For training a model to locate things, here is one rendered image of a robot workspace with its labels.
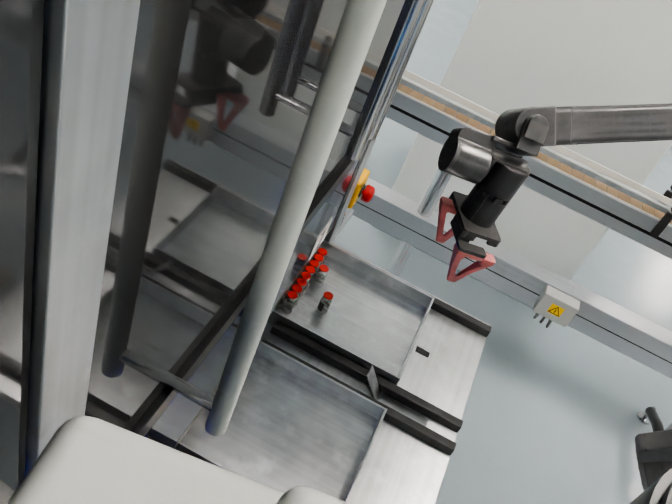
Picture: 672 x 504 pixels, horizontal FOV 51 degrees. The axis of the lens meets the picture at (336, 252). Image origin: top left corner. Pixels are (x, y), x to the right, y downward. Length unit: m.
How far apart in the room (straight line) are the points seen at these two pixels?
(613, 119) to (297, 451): 0.73
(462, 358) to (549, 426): 1.35
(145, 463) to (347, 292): 1.14
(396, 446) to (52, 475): 0.97
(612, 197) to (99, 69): 1.97
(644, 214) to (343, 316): 1.10
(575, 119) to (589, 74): 1.62
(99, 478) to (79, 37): 0.21
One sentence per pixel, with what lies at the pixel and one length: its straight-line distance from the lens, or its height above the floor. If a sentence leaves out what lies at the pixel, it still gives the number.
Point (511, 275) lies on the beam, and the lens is 2.42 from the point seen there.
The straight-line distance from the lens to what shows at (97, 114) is 0.37.
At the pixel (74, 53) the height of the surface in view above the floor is 1.72.
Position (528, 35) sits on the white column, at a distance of 2.69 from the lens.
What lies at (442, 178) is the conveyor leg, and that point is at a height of 0.72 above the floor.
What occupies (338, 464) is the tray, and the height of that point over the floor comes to 0.88.
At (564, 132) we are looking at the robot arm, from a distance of 1.09.
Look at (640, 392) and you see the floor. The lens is 3.23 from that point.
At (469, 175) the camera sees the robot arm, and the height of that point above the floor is 1.38.
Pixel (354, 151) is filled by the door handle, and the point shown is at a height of 1.44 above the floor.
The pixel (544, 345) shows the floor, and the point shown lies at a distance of 3.09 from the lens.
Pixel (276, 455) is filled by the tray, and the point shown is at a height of 0.88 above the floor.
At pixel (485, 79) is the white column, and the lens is 2.76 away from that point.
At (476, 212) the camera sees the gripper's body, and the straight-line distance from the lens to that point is 1.08.
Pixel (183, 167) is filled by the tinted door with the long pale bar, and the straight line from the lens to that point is 0.53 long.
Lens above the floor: 1.88
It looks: 40 degrees down
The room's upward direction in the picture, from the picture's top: 23 degrees clockwise
